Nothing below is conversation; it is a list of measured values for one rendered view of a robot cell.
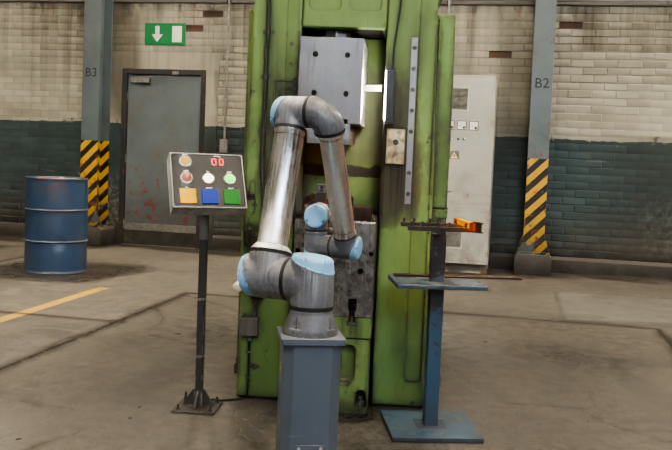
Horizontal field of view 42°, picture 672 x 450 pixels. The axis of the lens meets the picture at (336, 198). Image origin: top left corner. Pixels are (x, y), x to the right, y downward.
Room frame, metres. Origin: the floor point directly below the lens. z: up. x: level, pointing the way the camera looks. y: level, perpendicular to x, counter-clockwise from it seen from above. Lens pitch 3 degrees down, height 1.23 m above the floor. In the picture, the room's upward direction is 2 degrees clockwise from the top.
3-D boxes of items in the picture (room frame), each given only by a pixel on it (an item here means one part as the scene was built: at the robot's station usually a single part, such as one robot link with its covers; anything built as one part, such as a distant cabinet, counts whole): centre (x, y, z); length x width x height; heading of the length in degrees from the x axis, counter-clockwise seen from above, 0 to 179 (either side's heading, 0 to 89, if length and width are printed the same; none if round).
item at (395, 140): (4.22, -0.28, 1.27); 0.09 x 0.02 x 0.17; 86
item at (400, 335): (4.44, -0.36, 1.15); 0.44 x 0.26 x 2.30; 176
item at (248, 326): (4.26, 0.40, 0.36); 0.09 x 0.07 x 0.12; 86
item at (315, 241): (3.46, 0.06, 0.86); 0.12 x 0.09 x 0.12; 67
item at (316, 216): (3.47, 0.07, 0.98); 0.12 x 0.09 x 0.10; 176
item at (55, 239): (8.26, 2.63, 0.44); 0.59 x 0.59 x 0.88
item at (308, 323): (3.02, 0.07, 0.65); 0.19 x 0.19 x 0.10
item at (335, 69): (4.32, -0.01, 1.56); 0.42 x 0.39 x 0.40; 176
